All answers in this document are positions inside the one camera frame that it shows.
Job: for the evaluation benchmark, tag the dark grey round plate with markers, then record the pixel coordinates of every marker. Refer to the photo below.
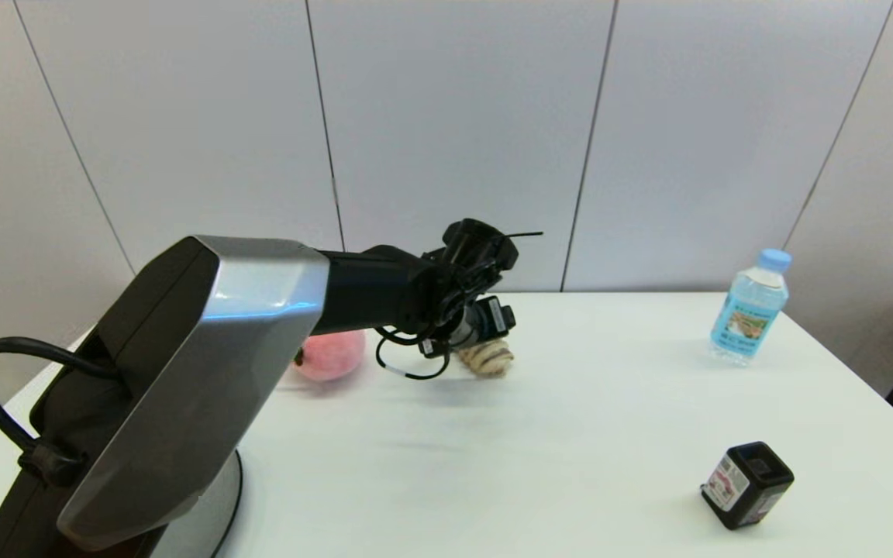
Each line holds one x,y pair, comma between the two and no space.
218,504

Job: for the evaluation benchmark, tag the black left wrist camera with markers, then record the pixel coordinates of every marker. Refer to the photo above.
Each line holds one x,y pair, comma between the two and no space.
477,244

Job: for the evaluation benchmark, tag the pink plush peach toy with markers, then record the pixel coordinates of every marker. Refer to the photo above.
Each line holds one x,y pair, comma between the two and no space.
334,356

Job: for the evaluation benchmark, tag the small black box, red label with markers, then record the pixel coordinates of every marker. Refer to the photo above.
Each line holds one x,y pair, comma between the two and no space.
749,484

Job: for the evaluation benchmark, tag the clear bottle with blue label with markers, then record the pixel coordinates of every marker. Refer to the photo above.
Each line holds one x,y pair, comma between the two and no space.
749,310

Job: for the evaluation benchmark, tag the long striped bread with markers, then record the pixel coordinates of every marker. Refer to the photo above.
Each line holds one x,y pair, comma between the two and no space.
489,360

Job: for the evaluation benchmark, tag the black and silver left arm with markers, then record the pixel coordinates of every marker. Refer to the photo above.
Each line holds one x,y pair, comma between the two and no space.
222,349

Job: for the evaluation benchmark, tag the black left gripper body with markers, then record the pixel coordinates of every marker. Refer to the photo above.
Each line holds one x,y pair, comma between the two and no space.
489,318

